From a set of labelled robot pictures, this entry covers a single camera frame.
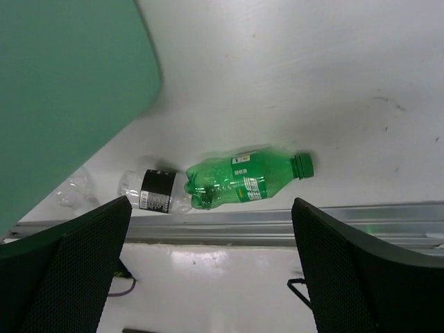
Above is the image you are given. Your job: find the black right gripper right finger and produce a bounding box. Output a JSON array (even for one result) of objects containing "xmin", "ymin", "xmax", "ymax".
[{"xmin": 291, "ymin": 198, "xmax": 443, "ymax": 332}]

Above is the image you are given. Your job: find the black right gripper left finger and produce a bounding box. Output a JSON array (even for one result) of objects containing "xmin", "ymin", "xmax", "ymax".
[{"xmin": 1, "ymin": 196, "xmax": 132, "ymax": 332}]

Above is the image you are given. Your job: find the clear bottle black label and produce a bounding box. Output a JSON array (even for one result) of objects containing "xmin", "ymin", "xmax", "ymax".
[{"xmin": 55, "ymin": 156, "xmax": 192, "ymax": 214}]

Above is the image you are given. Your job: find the green soda bottle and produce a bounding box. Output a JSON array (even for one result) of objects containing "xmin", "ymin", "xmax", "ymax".
[{"xmin": 185, "ymin": 147, "xmax": 314, "ymax": 210}]

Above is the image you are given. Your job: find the green plastic bin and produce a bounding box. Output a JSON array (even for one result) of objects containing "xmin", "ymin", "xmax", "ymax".
[{"xmin": 1, "ymin": 1, "xmax": 161, "ymax": 232}]

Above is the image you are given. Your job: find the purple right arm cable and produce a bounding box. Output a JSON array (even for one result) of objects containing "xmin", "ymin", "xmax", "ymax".
[{"xmin": 108, "ymin": 277, "xmax": 137, "ymax": 298}]

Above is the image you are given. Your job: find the aluminium table frame rail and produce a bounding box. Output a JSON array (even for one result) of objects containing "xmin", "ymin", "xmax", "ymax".
[{"xmin": 9, "ymin": 200, "xmax": 444, "ymax": 249}]

